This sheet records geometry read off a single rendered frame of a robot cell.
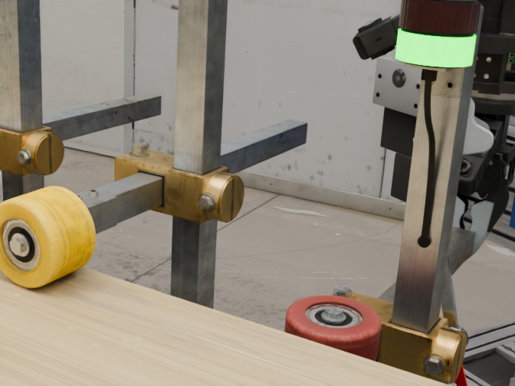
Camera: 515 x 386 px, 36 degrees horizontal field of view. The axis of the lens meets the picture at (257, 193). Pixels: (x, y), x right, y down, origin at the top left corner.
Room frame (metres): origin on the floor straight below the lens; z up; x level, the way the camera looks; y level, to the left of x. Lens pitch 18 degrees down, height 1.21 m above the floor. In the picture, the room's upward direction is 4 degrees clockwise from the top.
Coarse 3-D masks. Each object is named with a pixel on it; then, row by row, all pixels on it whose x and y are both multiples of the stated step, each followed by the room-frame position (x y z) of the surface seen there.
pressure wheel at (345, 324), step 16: (304, 304) 0.62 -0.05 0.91; (320, 304) 0.63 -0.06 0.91; (336, 304) 0.63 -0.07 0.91; (352, 304) 0.63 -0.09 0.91; (288, 320) 0.59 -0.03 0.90; (304, 320) 0.59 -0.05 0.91; (320, 320) 0.60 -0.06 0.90; (336, 320) 0.60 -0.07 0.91; (352, 320) 0.60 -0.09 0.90; (368, 320) 0.60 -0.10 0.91; (304, 336) 0.57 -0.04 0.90; (320, 336) 0.57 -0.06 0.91; (336, 336) 0.57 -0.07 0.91; (352, 336) 0.57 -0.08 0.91; (368, 336) 0.57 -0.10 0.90; (352, 352) 0.57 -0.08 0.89; (368, 352) 0.57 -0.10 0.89
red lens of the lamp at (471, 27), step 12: (408, 0) 0.62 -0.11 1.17; (420, 0) 0.61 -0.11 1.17; (408, 12) 0.62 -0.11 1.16; (420, 12) 0.61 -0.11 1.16; (432, 12) 0.61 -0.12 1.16; (444, 12) 0.60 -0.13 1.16; (456, 12) 0.60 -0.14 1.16; (468, 12) 0.61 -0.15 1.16; (408, 24) 0.62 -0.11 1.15; (420, 24) 0.61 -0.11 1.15; (432, 24) 0.61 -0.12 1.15; (444, 24) 0.60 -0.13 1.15; (456, 24) 0.60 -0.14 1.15; (468, 24) 0.61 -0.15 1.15
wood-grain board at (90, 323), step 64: (0, 320) 0.57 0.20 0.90; (64, 320) 0.58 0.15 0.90; (128, 320) 0.58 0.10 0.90; (192, 320) 0.59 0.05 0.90; (0, 384) 0.48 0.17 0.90; (64, 384) 0.48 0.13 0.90; (128, 384) 0.49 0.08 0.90; (192, 384) 0.49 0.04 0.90; (256, 384) 0.50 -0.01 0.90; (320, 384) 0.50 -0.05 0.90; (384, 384) 0.51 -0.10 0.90
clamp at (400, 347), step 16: (368, 304) 0.70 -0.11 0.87; (384, 304) 0.71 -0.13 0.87; (384, 320) 0.67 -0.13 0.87; (384, 336) 0.66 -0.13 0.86; (400, 336) 0.66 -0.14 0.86; (416, 336) 0.65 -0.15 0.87; (432, 336) 0.65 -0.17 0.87; (448, 336) 0.65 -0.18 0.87; (464, 336) 0.66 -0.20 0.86; (384, 352) 0.66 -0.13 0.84; (400, 352) 0.65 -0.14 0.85; (416, 352) 0.65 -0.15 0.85; (432, 352) 0.64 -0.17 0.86; (448, 352) 0.64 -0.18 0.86; (464, 352) 0.67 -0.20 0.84; (400, 368) 0.65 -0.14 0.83; (416, 368) 0.65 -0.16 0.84; (432, 368) 0.63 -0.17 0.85; (448, 368) 0.63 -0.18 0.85
